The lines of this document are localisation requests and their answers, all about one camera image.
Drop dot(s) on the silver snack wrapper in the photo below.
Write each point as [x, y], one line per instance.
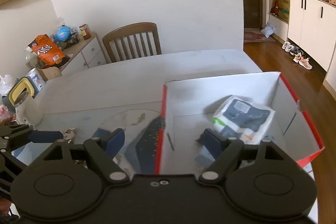
[69, 135]

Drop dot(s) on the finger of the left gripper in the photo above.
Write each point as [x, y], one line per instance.
[37, 136]

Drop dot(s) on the blue globe ball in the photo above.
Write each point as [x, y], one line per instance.
[63, 34]

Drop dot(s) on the cream insulated mug with handle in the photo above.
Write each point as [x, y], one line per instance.
[27, 110]

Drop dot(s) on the red lidded sauce jar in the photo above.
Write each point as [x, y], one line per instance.
[85, 31]

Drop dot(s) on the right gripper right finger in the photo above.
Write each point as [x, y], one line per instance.
[212, 143]

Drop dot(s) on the round tin can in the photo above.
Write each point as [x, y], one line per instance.
[36, 79]

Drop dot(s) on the red and white cardboard box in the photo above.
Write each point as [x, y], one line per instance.
[188, 107]

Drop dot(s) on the wooden dining chair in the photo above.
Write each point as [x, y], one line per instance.
[132, 41]

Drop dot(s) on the pair of sneakers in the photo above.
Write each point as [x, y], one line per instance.
[299, 56]

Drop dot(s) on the orange snack bag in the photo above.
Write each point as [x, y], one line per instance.
[47, 50]

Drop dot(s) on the white wall cabinets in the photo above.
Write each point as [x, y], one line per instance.
[312, 28]

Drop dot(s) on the white drawer cabinet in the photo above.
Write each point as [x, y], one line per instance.
[84, 55]

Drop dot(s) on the white tissue pack dark label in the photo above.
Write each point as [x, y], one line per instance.
[242, 119]

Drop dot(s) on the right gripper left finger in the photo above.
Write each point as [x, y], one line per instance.
[114, 142]

